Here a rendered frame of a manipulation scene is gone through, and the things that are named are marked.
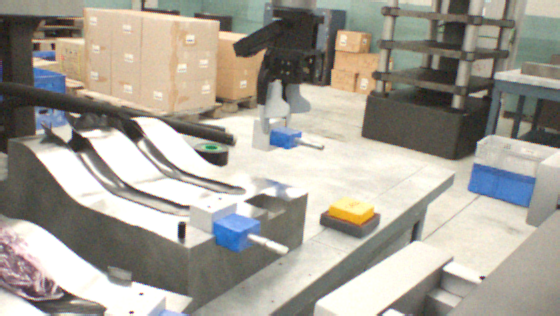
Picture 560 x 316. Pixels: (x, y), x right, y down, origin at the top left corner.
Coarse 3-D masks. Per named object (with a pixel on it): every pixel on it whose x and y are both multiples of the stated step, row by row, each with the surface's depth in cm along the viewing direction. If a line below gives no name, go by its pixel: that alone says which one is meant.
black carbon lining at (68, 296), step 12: (36, 300) 50; (48, 300) 51; (60, 300) 52; (72, 300) 52; (84, 300) 52; (48, 312) 50; (60, 312) 50; (72, 312) 51; (84, 312) 51; (96, 312) 51
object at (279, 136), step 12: (276, 120) 92; (276, 132) 90; (288, 132) 90; (300, 132) 91; (252, 144) 93; (264, 144) 91; (276, 144) 90; (288, 144) 89; (300, 144) 89; (312, 144) 88
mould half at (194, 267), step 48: (48, 144) 75; (96, 144) 80; (0, 192) 80; (48, 192) 72; (96, 192) 71; (192, 192) 75; (288, 192) 77; (96, 240) 68; (144, 240) 62; (192, 240) 60; (288, 240) 77; (192, 288) 60
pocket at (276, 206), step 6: (252, 198) 75; (258, 198) 76; (264, 198) 77; (270, 198) 76; (276, 198) 75; (252, 204) 75; (258, 204) 76; (264, 204) 77; (270, 204) 76; (276, 204) 76; (282, 204) 75; (270, 210) 76; (276, 210) 76; (282, 210) 74; (270, 216) 72; (276, 216) 72
